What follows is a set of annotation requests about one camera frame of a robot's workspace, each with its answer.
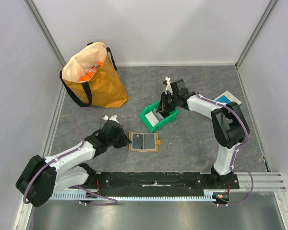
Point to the black gold-lined credit card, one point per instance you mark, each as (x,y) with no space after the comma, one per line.
(149,141)

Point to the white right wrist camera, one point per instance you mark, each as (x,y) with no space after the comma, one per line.
(167,83)

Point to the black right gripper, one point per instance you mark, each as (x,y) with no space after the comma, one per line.
(166,101)

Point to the white slotted cable duct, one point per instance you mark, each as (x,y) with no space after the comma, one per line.
(81,195)

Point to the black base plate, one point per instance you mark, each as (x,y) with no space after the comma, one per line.
(112,180)

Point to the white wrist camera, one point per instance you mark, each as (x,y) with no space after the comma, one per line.
(112,118)
(167,83)

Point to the green plastic bin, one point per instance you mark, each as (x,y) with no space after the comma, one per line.
(162,120)

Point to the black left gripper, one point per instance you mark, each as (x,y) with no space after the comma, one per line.
(124,141)

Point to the black VIP credit card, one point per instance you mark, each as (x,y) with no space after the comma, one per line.
(137,141)

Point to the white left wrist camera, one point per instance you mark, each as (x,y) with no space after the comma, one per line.
(112,118)

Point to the white card stack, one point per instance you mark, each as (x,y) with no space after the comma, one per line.
(152,119)

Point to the orange snack packet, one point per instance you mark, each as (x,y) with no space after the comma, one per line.
(89,74)

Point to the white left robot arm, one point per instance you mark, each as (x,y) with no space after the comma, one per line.
(42,177)

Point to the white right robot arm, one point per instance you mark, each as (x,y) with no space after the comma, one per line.
(229,125)

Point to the blue white box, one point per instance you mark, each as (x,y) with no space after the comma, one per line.
(227,97)

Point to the orange leather card holder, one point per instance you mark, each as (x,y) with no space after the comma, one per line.
(157,142)

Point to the brown tote bag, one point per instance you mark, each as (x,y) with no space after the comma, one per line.
(104,89)

